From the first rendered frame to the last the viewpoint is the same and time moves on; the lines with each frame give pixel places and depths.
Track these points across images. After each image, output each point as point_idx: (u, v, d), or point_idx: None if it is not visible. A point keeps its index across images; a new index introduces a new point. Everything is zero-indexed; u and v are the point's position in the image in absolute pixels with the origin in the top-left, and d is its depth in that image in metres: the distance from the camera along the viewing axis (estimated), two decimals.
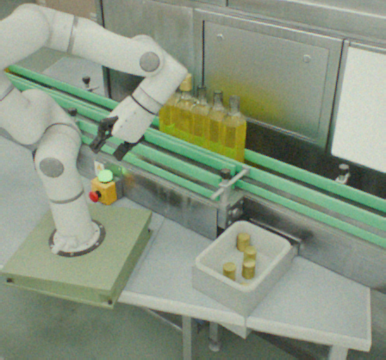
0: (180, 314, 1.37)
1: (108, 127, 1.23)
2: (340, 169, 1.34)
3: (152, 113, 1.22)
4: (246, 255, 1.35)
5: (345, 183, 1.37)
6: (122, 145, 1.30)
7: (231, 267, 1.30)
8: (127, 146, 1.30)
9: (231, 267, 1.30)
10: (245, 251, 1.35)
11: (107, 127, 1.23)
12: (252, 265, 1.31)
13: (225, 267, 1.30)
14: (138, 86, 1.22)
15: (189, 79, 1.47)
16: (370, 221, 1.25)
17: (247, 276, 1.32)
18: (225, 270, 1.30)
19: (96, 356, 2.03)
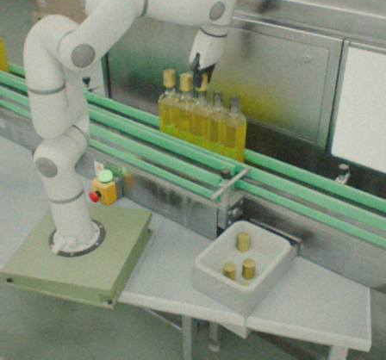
0: (180, 314, 1.37)
1: (197, 65, 1.39)
2: (340, 169, 1.34)
3: (225, 35, 1.33)
4: (206, 78, 1.43)
5: (345, 183, 1.37)
6: (205, 70, 1.44)
7: (231, 267, 1.30)
8: (209, 70, 1.44)
9: (231, 267, 1.30)
10: (203, 77, 1.43)
11: (196, 65, 1.39)
12: (252, 265, 1.31)
13: (225, 267, 1.30)
14: None
15: (189, 79, 1.47)
16: (370, 221, 1.25)
17: (247, 276, 1.32)
18: (225, 270, 1.30)
19: (96, 356, 2.03)
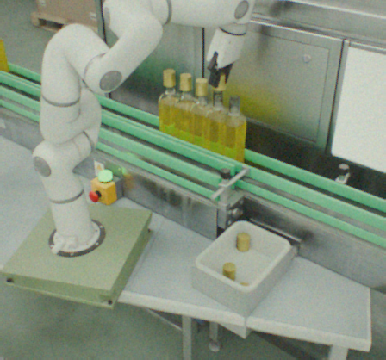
0: (180, 314, 1.37)
1: (214, 64, 1.35)
2: (340, 169, 1.34)
3: (244, 34, 1.29)
4: (206, 83, 1.44)
5: (345, 183, 1.37)
6: (222, 69, 1.40)
7: (231, 267, 1.30)
8: (227, 69, 1.40)
9: (231, 267, 1.30)
10: (203, 82, 1.43)
11: (214, 65, 1.35)
12: (222, 72, 1.41)
13: (225, 267, 1.30)
14: None
15: (189, 79, 1.47)
16: (370, 221, 1.25)
17: (224, 85, 1.41)
18: (225, 270, 1.30)
19: (96, 356, 2.03)
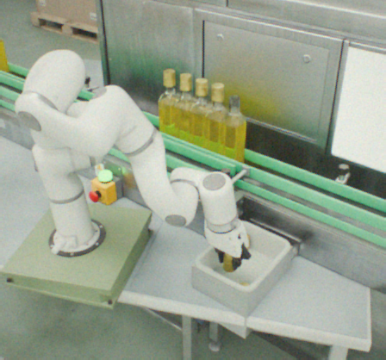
0: (180, 314, 1.37)
1: None
2: (340, 169, 1.34)
3: (212, 231, 1.17)
4: (206, 83, 1.44)
5: (345, 183, 1.37)
6: None
7: (232, 256, 1.28)
8: (233, 257, 1.26)
9: (232, 256, 1.28)
10: (203, 82, 1.43)
11: None
12: (221, 83, 1.42)
13: (225, 256, 1.28)
14: None
15: (189, 79, 1.47)
16: (370, 221, 1.25)
17: (223, 96, 1.43)
18: (226, 258, 1.27)
19: (96, 356, 2.03)
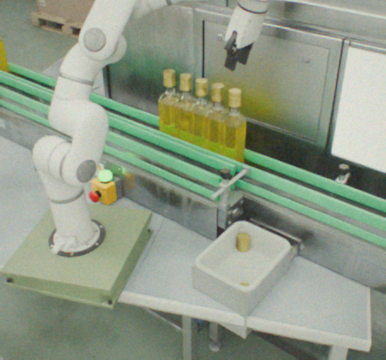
0: (180, 314, 1.37)
1: (233, 44, 1.28)
2: (340, 169, 1.34)
3: (264, 12, 1.22)
4: (206, 83, 1.44)
5: (345, 183, 1.37)
6: (241, 50, 1.34)
7: (236, 90, 1.39)
8: (246, 50, 1.33)
9: (236, 90, 1.39)
10: (203, 82, 1.43)
11: None
12: (221, 83, 1.42)
13: (236, 92, 1.37)
14: None
15: (189, 79, 1.47)
16: (370, 221, 1.25)
17: (223, 96, 1.43)
18: (239, 92, 1.38)
19: (96, 356, 2.03)
